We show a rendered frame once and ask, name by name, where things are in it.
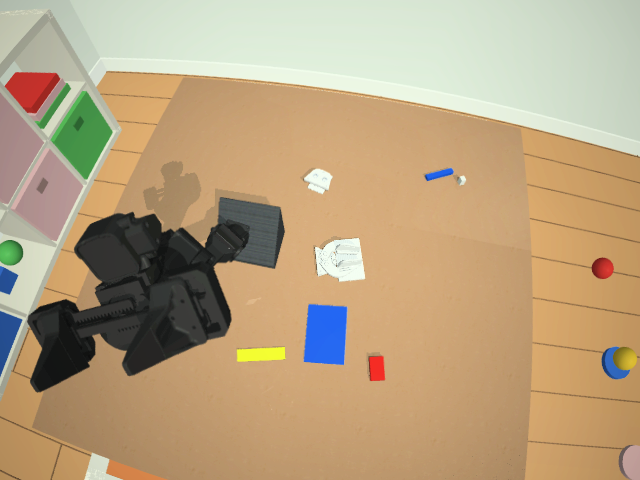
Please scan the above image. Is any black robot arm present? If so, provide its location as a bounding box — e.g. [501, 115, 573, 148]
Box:
[74, 212, 250, 291]

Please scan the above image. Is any yellow flat bar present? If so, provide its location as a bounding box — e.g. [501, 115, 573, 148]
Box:
[237, 347, 285, 362]

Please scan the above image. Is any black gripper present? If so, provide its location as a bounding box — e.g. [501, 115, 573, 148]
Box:
[27, 261, 232, 393]

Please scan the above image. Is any blue rectangular bar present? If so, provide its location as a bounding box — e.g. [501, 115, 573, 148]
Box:
[425, 168, 454, 181]

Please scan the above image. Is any blue rectangular plate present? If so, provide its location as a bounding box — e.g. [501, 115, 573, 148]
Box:
[304, 304, 348, 365]

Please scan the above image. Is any small red block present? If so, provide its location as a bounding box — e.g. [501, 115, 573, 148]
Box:
[369, 357, 385, 381]

